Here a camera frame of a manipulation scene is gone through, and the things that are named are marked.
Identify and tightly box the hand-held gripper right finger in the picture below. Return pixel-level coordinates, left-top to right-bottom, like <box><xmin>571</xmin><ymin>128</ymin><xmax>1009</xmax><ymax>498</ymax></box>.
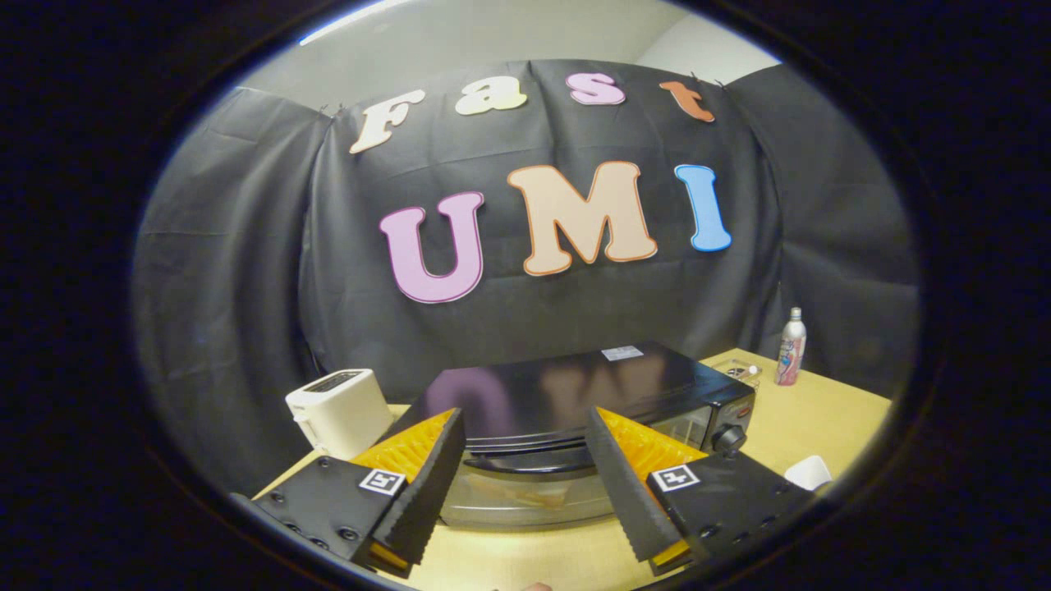
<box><xmin>585</xmin><ymin>406</ymin><xmax>814</xmax><ymax>575</ymax></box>

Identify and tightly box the black toaster oven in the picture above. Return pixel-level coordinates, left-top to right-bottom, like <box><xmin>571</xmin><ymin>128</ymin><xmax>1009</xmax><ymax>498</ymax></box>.
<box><xmin>382</xmin><ymin>341</ymin><xmax>756</xmax><ymax>528</ymax></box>

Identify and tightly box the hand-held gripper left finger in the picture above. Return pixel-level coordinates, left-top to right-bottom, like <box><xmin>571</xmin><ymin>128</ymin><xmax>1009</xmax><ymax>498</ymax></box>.
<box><xmin>246</xmin><ymin>407</ymin><xmax>466</xmax><ymax>576</ymax></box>

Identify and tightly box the white bread toaster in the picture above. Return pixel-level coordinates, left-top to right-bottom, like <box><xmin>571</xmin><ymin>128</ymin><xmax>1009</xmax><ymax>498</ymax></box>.
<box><xmin>285</xmin><ymin>369</ymin><xmax>395</xmax><ymax>460</ymax></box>

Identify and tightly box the white plastic tray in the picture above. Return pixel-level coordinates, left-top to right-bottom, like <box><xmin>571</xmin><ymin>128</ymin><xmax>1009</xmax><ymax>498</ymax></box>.
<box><xmin>784</xmin><ymin>456</ymin><xmax>833</xmax><ymax>492</ymax></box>

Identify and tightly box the clear glass container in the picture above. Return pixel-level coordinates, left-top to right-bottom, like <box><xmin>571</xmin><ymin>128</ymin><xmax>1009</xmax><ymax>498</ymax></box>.
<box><xmin>713</xmin><ymin>358</ymin><xmax>763</xmax><ymax>387</ymax></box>

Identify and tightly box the pink label drink bottle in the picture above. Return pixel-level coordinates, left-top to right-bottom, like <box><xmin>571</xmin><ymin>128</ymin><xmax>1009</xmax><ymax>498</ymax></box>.
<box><xmin>775</xmin><ymin>307</ymin><xmax>807</xmax><ymax>387</ymax></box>

